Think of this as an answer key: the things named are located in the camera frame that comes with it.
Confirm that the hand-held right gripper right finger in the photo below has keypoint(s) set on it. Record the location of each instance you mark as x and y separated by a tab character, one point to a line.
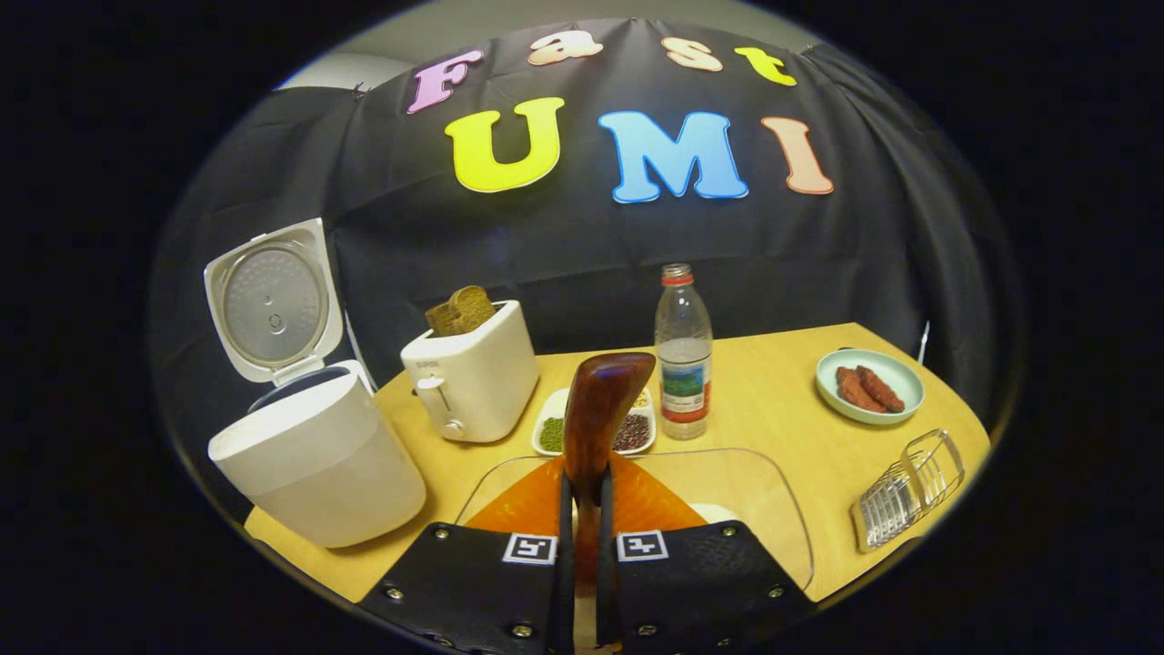
607	582

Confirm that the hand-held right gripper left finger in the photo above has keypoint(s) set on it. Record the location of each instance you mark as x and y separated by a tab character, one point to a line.
566	564

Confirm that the brown wooden spoon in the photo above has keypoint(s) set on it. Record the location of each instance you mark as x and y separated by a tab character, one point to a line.
600	409

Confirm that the white rice cooker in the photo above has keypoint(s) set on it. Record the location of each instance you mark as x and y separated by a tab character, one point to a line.
318	464

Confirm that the clear chopstick holder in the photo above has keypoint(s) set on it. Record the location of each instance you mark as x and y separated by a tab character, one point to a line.
909	491

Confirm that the clear plastic rice container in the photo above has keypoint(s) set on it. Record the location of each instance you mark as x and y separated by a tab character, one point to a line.
764	509

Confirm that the white divided bean dish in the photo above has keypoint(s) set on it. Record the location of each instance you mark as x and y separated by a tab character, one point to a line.
550	428

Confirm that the white toaster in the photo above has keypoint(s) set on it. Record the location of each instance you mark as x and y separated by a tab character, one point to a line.
477	382

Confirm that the clear plastic water bottle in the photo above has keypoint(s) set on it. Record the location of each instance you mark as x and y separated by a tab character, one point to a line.
684	364

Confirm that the brown bread slice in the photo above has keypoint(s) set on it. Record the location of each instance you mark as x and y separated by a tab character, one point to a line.
475	307
441	318

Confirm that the reddish brown meat piece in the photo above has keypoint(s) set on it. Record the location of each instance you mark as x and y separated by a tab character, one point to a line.
884	389
855	391

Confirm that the black backdrop cloth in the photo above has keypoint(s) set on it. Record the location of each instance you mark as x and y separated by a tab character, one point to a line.
546	246

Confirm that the pale green plate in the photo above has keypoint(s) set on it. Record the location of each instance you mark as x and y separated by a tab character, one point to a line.
900	373

